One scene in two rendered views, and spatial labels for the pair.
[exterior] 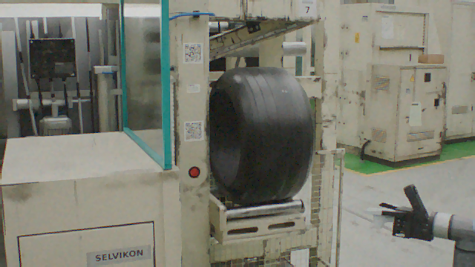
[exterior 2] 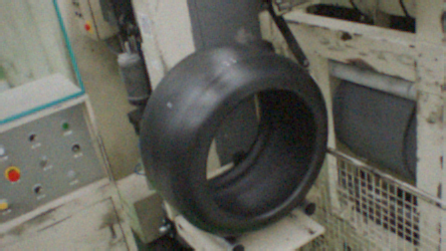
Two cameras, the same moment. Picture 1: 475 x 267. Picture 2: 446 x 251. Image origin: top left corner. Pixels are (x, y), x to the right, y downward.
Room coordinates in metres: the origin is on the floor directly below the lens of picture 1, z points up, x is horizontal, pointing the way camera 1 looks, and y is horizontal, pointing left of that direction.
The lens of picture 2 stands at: (1.97, -1.45, 1.89)
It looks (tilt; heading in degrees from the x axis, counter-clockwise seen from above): 26 degrees down; 83
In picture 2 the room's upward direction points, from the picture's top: 11 degrees counter-clockwise
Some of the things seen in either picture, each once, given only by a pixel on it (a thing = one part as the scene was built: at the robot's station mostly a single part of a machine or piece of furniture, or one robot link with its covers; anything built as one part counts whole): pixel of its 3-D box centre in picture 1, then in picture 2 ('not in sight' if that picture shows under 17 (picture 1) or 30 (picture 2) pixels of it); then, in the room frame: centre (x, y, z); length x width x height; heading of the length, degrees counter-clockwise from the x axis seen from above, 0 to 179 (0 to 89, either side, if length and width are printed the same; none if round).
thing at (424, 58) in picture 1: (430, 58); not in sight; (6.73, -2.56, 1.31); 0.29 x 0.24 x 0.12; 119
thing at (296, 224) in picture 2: (247, 222); (248, 229); (2.15, -0.07, 0.80); 0.37 x 0.36 x 0.02; 21
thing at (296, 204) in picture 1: (262, 208); (208, 225); (2.02, -0.13, 0.90); 0.35 x 0.05 x 0.05; 111
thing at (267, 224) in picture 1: (260, 225); (211, 240); (2.02, -0.12, 0.83); 0.36 x 0.09 x 0.06; 111
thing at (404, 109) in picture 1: (405, 112); not in sight; (6.69, -2.25, 0.62); 0.91 x 0.58 x 1.25; 119
